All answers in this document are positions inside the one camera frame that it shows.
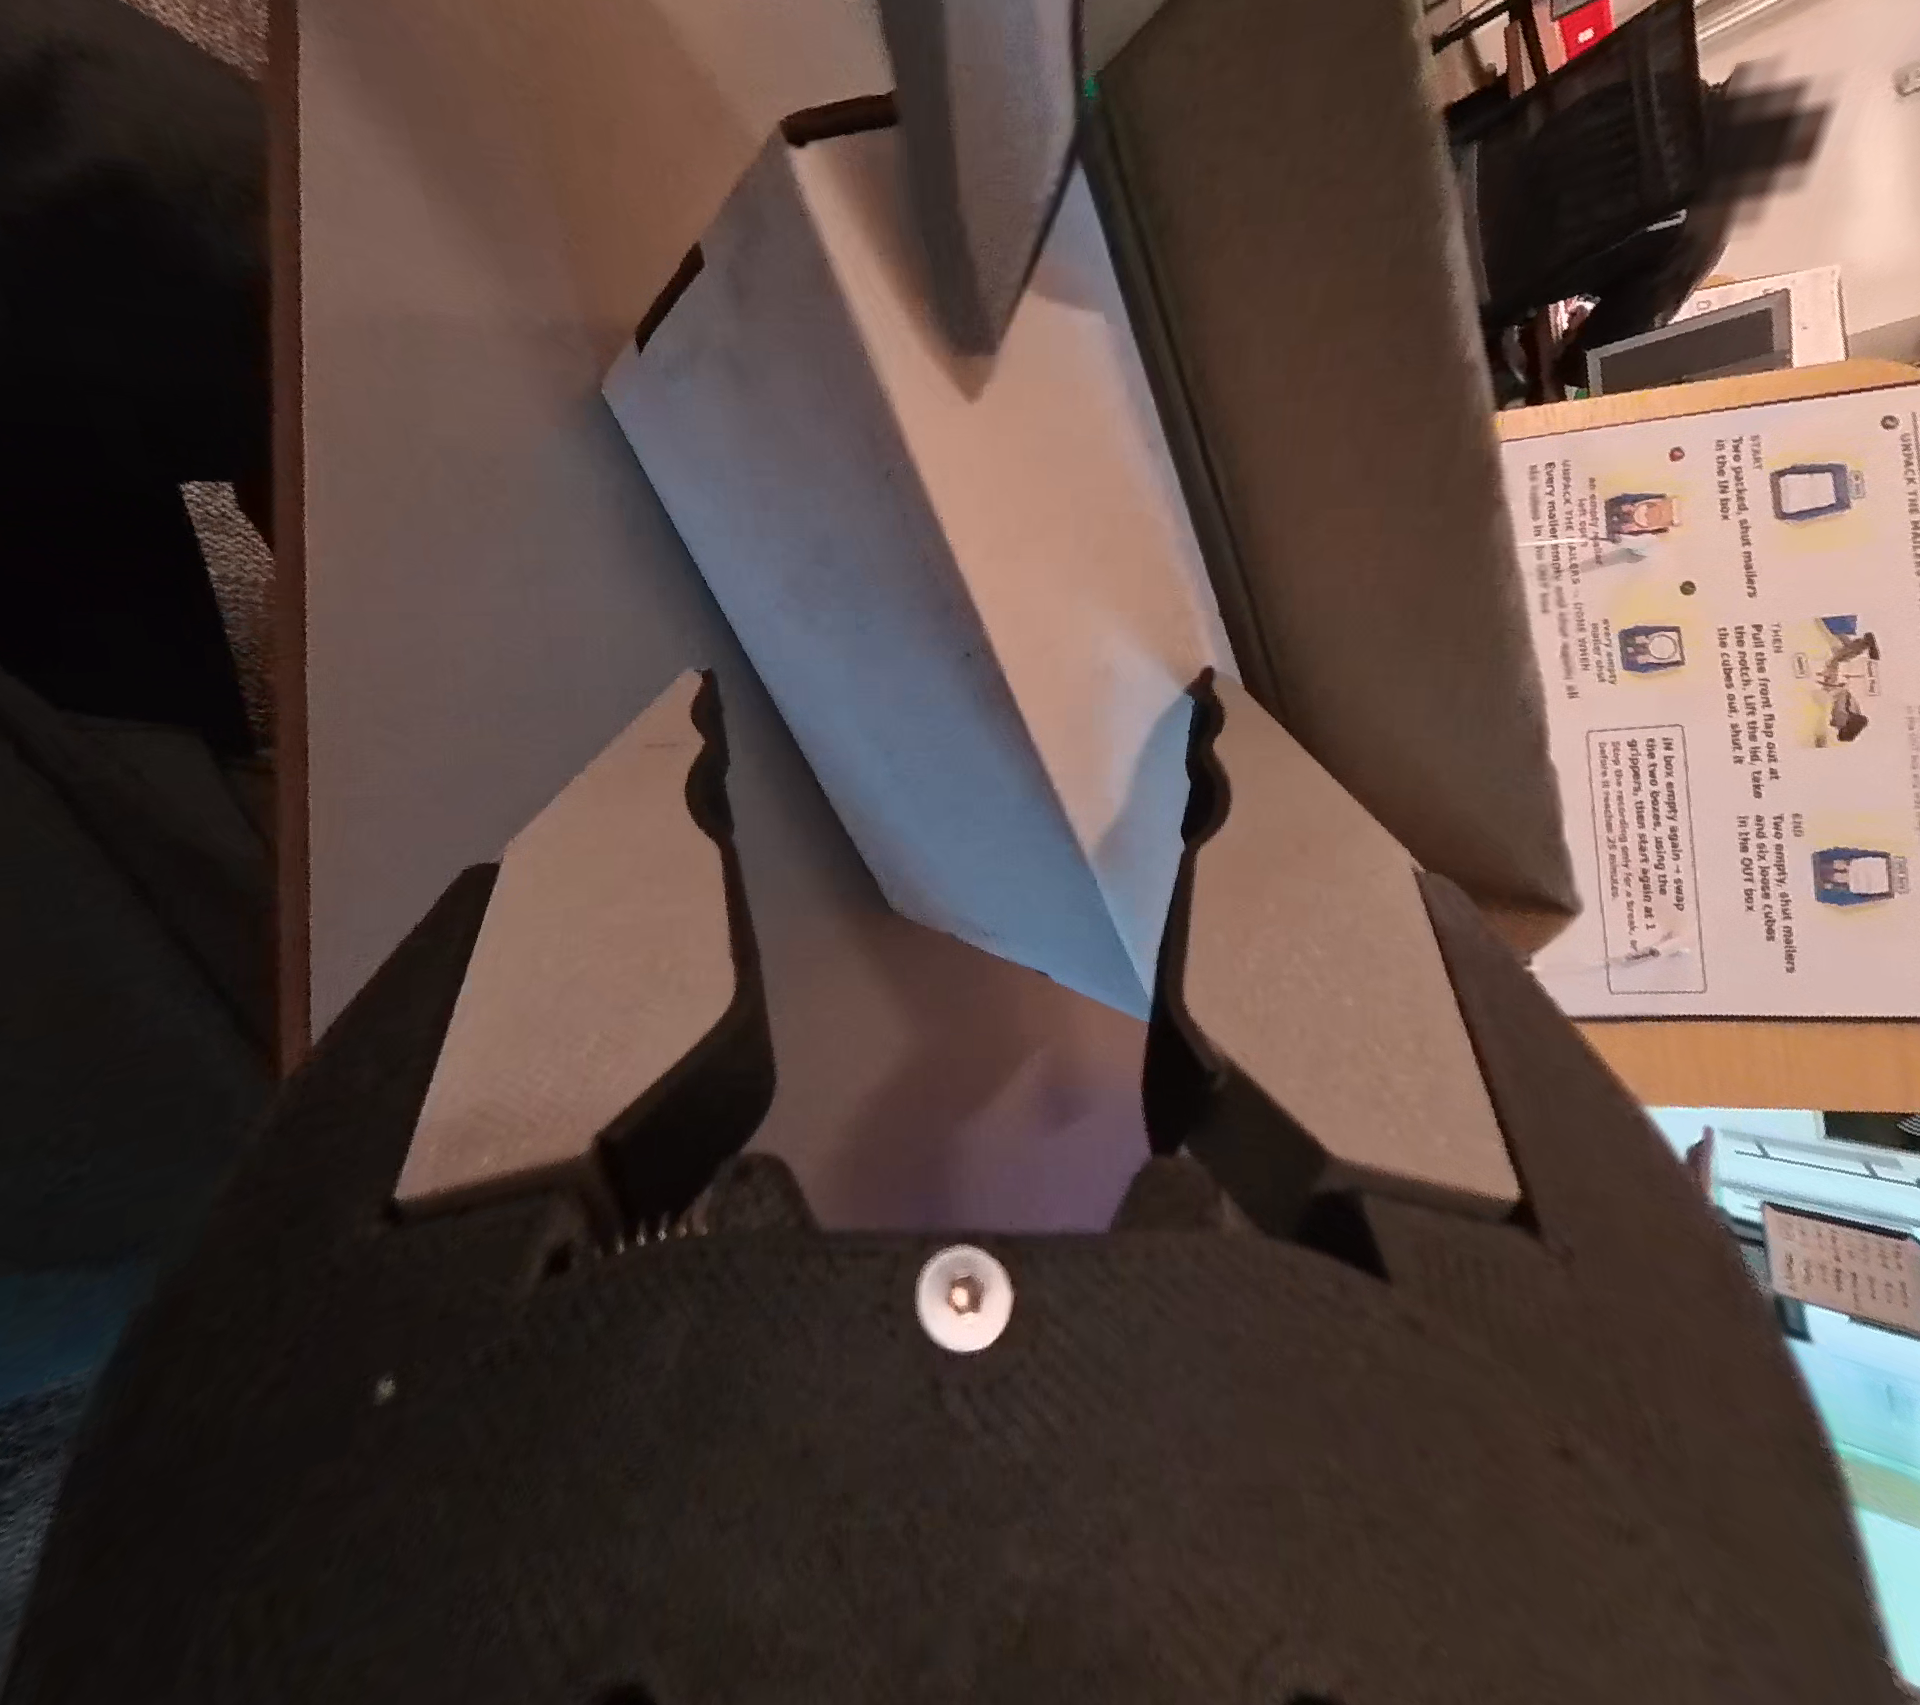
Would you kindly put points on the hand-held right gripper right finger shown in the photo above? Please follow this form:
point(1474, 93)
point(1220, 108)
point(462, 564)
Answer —
point(1321, 1001)

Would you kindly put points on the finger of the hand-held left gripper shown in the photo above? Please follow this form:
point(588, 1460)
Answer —
point(975, 84)

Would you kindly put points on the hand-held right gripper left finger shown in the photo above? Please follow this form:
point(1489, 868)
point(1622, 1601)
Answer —
point(601, 986)

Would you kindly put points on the grey monitor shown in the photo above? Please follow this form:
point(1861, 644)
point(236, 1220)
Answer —
point(1695, 342)

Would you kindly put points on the small printed card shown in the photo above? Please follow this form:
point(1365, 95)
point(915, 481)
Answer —
point(1838, 1264)

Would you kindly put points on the pale lit panel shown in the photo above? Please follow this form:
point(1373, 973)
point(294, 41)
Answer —
point(1874, 1436)

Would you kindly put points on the black mesh chair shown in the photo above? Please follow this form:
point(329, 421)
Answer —
point(1605, 174)

